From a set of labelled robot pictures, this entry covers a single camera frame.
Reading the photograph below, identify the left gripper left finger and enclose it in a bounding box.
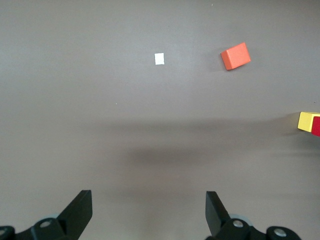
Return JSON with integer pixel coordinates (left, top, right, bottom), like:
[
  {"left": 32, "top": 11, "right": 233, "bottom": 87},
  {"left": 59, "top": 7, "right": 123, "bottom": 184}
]
[{"left": 0, "top": 189, "right": 93, "bottom": 240}]

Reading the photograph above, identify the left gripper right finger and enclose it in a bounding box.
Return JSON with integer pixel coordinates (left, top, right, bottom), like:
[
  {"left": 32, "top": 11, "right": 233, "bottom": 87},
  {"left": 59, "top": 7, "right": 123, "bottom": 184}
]
[{"left": 204, "top": 191, "right": 301, "bottom": 240}]

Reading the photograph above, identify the red cube block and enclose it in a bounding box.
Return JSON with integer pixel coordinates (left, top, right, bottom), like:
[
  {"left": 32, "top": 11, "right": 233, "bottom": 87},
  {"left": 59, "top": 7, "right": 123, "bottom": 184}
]
[{"left": 311, "top": 116, "right": 320, "bottom": 138}]

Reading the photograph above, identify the yellow cube block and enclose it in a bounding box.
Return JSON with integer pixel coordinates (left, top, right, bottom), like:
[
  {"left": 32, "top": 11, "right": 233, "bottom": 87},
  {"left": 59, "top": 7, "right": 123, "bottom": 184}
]
[{"left": 297, "top": 111, "right": 320, "bottom": 133}]

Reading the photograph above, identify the orange cube block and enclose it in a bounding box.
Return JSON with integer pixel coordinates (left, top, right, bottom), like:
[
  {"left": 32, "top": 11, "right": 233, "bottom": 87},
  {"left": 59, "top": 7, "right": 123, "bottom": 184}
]
[{"left": 220, "top": 42, "right": 252, "bottom": 71}]

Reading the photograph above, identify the small square tape piece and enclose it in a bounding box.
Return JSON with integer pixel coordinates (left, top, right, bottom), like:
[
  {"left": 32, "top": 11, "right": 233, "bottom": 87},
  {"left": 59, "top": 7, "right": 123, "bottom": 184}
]
[{"left": 154, "top": 52, "right": 165, "bottom": 66}]

